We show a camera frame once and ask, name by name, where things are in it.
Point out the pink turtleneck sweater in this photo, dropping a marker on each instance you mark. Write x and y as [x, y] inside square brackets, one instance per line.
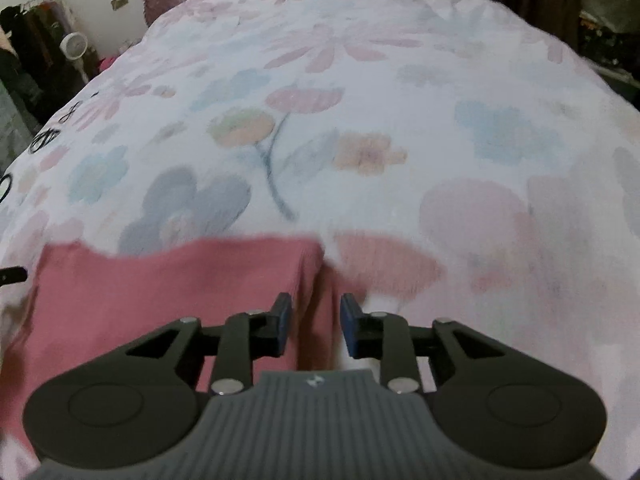
[125, 295]

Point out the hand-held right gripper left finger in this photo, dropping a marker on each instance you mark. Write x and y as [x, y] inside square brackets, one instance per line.
[285, 322]

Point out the wall socket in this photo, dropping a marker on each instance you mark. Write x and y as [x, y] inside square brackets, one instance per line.
[120, 1]

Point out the white standing fan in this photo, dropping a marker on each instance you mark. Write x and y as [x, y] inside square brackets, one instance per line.
[76, 45]

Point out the magenta cloth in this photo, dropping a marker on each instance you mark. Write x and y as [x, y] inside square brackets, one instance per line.
[108, 64]

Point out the pile of dark clothes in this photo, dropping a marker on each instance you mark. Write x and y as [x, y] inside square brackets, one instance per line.
[610, 25]

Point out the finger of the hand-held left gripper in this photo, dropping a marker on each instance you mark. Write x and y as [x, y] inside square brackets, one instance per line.
[12, 275]

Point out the rack of hanging clothes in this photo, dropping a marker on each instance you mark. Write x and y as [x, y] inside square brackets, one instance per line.
[35, 45]

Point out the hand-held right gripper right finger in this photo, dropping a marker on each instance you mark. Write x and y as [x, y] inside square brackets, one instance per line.
[348, 327]

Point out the floral fleece blanket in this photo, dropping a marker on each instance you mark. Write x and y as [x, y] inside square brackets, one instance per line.
[375, 135]

